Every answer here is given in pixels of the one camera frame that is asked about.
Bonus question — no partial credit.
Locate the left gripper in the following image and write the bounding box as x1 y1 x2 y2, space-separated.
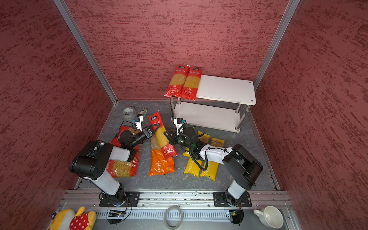
130 124 161 148

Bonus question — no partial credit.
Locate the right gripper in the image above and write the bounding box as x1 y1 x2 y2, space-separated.
163 130 193 150

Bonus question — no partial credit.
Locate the red spaghetti bag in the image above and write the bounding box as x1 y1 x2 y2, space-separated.
164 65 190 98
149 111 178 160
180 67 203 101

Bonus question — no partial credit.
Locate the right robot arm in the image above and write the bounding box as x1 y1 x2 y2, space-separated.
164 126 264 207

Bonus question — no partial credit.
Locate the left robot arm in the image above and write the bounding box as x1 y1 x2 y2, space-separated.
70 125 159 207

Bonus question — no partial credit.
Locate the white two-tier shelf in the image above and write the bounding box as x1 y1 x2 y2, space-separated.
170 75 256 134

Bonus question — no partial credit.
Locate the black white stapler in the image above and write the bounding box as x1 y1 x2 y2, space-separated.
138 108 148 117

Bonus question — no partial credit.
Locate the yellow spaghetti bag crosswise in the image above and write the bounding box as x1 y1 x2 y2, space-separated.
182 143 233 165

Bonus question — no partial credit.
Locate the clear packing tape roll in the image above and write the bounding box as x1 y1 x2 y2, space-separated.
123 106 137 120

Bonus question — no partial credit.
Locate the orange macaroni bag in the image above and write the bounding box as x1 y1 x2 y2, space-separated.
149 136 175 176

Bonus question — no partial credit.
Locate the yellow spaghetti bag left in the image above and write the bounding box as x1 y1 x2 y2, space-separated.
183 131 210 177

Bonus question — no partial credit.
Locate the yellow spaghetti bag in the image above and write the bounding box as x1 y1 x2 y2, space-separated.
200 138 225 181
183 131 210 177

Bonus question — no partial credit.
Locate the red fusilli bag upper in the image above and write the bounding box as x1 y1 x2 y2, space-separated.
111 126 141 152

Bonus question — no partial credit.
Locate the red fusilli bag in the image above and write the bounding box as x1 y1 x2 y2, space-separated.
111 126 141 152
106 145 140 178

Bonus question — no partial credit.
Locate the yellow spaghetti bag right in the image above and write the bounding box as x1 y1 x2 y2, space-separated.
200 138 225 181

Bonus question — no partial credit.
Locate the red fusilli bag lower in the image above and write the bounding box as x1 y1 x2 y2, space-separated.
106 145 140 178

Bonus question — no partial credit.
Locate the yellow plush toy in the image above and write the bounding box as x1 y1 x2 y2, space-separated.
47 207 97 230

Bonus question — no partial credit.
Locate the white ceramic cup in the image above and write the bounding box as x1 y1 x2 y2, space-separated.
253 206 284 229

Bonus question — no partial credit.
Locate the grey ring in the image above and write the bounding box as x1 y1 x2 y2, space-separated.
163 205 184 230

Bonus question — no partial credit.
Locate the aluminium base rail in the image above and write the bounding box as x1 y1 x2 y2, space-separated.
58 189 293 222

